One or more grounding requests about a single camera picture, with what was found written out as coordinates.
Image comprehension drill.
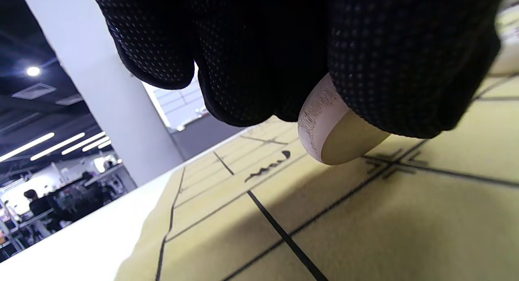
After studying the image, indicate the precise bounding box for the whiteboard on metal stand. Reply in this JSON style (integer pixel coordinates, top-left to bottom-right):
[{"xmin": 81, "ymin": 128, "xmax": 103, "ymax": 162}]
[{"xmin": 142, "ymin": 62, "xmax": 211, "ymax": 131}]

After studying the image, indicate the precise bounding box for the yellow chess board mat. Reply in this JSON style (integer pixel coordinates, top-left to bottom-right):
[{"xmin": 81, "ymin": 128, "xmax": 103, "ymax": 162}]
[{"xmin": 114, "ymin": 76, "xmax": 519, "ymax": 281}]

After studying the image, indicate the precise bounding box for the row of ceiling light strips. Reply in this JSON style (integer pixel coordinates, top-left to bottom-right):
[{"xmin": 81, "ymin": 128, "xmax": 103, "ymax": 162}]
[{"xmin": 0, "ymin": 131, "xmax": 112, "ymax": 162}]

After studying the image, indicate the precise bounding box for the person's left hand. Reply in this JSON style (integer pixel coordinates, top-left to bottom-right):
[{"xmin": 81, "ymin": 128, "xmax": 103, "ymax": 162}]
[{"xmin": 87, "ymin": 0, "xmax": 509, "ymax": 139}]

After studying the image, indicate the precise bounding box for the round wooden chess piece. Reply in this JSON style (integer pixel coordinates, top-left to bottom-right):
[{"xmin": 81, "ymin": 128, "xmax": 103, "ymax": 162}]
[{"xmin": 298, "ymin": 72, "xmax": 392, "ymax": 166}]

